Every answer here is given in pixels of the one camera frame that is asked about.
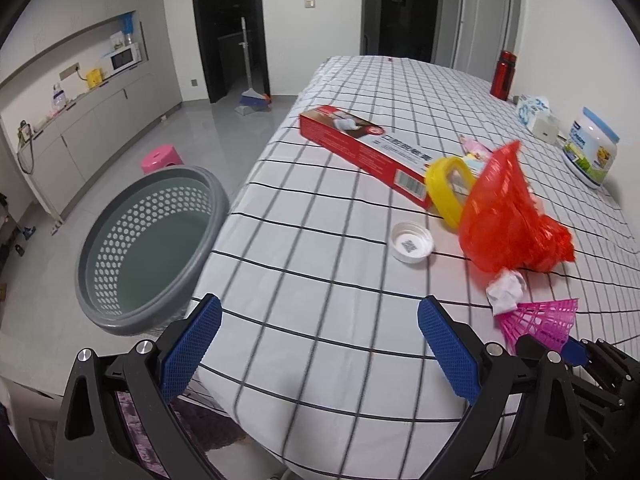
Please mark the white microwave oven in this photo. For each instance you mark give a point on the white microwave oven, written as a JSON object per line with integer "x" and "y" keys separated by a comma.
{"x": 121, "y": 59}

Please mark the white charger box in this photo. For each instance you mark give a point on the white charger box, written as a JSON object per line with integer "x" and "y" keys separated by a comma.
{"x": 545, "y": 127}

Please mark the red toothpaste box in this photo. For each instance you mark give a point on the red toothpaste box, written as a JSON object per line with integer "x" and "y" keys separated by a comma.
{"x": 377, "y": 150}

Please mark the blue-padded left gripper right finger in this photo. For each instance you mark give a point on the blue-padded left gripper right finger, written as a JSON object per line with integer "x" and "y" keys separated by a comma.
{"x": 485, "y": 376}

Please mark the yellow box on counter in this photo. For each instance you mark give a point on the yellow box on counter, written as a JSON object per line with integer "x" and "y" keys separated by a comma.
{"x": 94, "y": 78}

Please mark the red plastic bag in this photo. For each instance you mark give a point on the red plastic bag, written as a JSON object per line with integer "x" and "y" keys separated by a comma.
{"x": 501, "y": 227}

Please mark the purple fluffy rug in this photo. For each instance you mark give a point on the purple fluffy rug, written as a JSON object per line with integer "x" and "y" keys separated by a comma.
{"x": 206, "y": 430}

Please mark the pink plastic shuttlecock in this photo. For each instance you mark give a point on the pink plastic shuttlecock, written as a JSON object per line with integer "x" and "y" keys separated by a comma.
{"x": 548, "y": 322}

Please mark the broom with blue dustpan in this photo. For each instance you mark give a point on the broom with blue dustpan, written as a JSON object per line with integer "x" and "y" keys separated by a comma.
{"x": 250, "y": 100}

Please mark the milk powder jar blue lid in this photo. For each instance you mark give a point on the milk powder jar blue lid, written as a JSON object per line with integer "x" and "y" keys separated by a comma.
{"x": 590, "y": 148}

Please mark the grey wall cabinet counter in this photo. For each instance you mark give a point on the grey wall cabinet counter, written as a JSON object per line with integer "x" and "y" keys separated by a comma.
{"x": 80, "y": 131}

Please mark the white paper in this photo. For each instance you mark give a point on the white paper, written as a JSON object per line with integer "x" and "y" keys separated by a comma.
{"x": 506, "y": 291}

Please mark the pink snack wrapper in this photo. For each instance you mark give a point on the pink snack wrapper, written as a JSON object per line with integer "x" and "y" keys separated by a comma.
{"x": 475, "y": 155}

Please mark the blue white tissue pack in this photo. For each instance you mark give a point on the blue white tissue pack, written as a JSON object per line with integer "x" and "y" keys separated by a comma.
{"x": 531, "y": 108}

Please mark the grey perforated laundry basket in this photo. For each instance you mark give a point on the grey perforated laundry basket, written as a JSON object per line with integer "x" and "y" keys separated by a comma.
{"x": 139, "y": 264}

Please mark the white black-checked tablecloth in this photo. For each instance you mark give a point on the white black-checked tablecloth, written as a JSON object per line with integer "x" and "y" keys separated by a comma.
{"x": 320, "y": 268}

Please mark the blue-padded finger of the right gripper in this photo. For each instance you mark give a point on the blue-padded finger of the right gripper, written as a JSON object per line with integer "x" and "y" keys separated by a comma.
{"x": 574, "y": 352}

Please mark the red thermos bottle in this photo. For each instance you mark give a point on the red thermos bottle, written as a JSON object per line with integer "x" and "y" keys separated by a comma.
{"x": 503, "y": 76}

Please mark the pink plastic stool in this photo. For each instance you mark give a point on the pink plastic stool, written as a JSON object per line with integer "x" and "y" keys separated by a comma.
{"x": 161, "y": 157}

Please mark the yellow square lid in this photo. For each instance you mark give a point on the yellow square lid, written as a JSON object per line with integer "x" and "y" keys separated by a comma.
{"x": 446, "y": 179}

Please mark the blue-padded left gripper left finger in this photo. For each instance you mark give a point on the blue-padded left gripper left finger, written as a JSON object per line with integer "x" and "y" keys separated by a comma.
{"x": 116, "y": 421}

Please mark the white round bottle cap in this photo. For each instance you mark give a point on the white round bottle cap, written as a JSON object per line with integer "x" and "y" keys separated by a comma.
{"x": 410, "y": 243}

